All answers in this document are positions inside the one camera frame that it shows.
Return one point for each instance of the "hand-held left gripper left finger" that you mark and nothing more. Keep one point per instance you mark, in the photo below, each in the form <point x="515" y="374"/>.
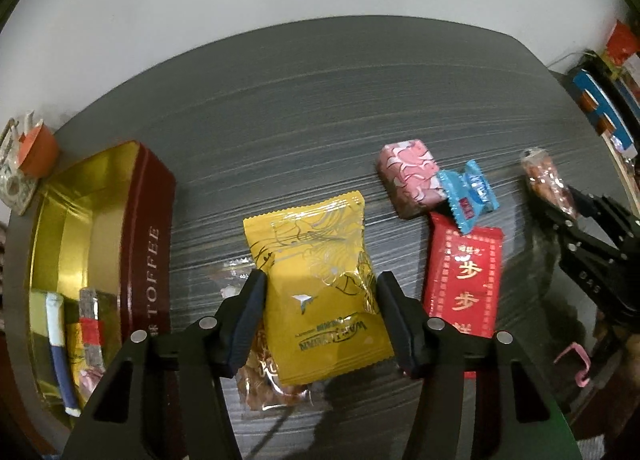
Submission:
<point x="245" y="320"/>

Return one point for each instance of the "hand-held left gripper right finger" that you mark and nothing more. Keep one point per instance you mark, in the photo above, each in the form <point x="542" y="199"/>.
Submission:
<point x="400" y="325"/>

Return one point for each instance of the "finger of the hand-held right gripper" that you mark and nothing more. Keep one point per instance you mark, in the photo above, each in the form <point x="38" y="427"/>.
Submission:
<point x="612" y="215"/>
<point x="590" y="265"/>

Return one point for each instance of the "clear packet of brown snacks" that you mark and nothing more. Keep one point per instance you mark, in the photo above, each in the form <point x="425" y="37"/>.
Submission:
<point x="260" y="380"/>

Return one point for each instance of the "red snack packet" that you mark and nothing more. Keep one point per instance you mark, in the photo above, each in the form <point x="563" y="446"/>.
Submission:
<point x="465" y="280"/>

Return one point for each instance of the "clear fried dough twist packet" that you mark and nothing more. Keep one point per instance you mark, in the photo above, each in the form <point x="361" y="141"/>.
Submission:
<point x="542" y="178"/>

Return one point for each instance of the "wide yellow snack packet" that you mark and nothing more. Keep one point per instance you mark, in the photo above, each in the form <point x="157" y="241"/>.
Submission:
<point x="320" y="280"/>

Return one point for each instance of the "red and gold tin box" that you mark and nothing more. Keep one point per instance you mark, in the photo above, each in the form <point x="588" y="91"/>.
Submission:
<point x="150" y="220"/>

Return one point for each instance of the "blue candy packet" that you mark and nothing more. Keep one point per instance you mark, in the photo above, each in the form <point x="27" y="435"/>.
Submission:
<point x="470" y="195"/>

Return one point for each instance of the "pink patterned cake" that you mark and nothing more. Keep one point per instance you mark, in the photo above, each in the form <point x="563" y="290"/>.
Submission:
<point x="405" y="170"/>

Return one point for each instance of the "dark sesame bar red label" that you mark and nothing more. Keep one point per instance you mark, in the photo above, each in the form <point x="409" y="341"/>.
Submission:
<point x="90" y="330"/>

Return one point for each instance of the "dark bar with pink wrap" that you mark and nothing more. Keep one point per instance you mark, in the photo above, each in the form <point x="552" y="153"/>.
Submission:
<point x="92" y="377"/>

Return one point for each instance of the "white and navy snack packet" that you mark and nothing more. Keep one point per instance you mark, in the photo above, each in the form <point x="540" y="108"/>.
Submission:
<point x="57" y="340"/>

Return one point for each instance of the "pink plastic hook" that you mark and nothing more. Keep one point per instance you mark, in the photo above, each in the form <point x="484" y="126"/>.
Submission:
<point x="582" y="365"/>

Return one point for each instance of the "red and yellow packaging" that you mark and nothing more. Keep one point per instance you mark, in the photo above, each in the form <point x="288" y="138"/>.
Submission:
<point x="620" y="43"/>

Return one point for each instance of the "orange lidded tea cup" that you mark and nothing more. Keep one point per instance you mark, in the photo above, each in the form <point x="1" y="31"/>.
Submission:
<point x="40" y="153"/>

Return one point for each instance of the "floral ceramic teapot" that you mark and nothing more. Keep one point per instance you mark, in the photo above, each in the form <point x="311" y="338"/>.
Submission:
<point x="12" y="185"/>

